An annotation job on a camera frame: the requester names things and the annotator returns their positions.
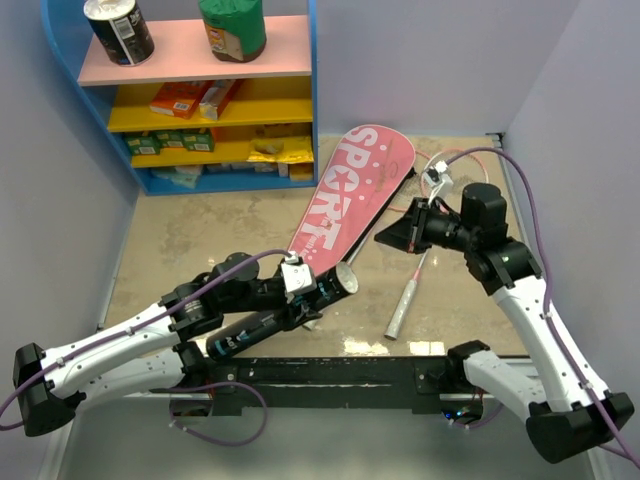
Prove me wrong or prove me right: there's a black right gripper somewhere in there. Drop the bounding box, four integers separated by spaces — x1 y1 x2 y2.
376 197 478 254

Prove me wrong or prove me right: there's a black shuttlecock tube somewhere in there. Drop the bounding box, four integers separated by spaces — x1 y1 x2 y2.
205 262 359 361

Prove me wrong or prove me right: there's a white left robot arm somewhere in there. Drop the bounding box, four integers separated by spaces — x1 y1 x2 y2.
8 252 316 437

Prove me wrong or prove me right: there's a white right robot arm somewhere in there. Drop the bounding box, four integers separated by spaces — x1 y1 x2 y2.
375 183 635 464

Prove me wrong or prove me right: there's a pink racket under bag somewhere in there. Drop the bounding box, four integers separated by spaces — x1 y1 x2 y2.
300 164 436 332

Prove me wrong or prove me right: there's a pink racket cover bag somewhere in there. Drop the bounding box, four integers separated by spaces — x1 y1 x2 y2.
290 125 416 275

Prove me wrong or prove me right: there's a pink racket on table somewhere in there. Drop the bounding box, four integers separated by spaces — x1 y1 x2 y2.
384 148 463 341

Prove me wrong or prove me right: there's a yellow box bottom shelf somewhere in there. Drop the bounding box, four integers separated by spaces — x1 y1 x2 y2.
288 163 314 182

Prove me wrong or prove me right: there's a yellow snack bag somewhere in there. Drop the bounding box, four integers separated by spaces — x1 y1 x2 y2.
248 136 314 165

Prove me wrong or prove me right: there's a pale packet bottom shelf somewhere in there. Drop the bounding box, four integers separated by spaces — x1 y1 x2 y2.
150 165 203 189

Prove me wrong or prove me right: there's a green box right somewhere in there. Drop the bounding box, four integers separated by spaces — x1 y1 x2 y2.
180 128 215 152

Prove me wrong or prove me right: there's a green box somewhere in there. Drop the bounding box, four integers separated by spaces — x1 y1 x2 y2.
180 128 215 152
123 131 161 156
154 130 184 149

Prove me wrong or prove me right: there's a green box middle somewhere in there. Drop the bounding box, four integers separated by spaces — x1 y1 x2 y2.
154 130 184 149

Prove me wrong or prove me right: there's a red white snack box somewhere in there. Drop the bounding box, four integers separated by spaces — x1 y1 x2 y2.
199 79 243 121

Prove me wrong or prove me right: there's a green box left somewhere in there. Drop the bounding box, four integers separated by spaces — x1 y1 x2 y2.
123 131 161 156

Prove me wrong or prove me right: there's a blue shelf unit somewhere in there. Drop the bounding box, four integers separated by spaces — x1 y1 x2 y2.
40 1 318 196

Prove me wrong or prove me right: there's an orange snack box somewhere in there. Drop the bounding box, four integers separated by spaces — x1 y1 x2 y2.
149 81 210 119

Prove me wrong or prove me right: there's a green brown canister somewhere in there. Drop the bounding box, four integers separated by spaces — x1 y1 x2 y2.
198 0 267 63

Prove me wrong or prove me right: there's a black white canister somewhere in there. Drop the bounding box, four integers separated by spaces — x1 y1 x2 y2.
83 0 155 66

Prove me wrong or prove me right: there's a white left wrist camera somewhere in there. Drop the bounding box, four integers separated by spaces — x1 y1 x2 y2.
280 251 317 303

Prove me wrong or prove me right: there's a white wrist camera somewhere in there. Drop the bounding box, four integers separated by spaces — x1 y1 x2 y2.
280 251 317 303
422 160 453 202

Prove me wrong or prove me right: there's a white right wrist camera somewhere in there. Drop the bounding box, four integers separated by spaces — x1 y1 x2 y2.
422 160 453 202

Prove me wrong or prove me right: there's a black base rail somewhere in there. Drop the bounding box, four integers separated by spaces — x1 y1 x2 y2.
155 347 482 418

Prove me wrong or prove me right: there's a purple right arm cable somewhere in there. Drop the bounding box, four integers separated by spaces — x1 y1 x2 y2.
447 146 640 464

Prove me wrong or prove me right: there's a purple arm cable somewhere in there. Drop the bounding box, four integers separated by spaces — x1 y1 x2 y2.
0 248 301 432
447 146 640 464

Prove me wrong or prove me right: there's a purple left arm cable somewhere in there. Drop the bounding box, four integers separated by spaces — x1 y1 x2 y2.
0 248 301 432

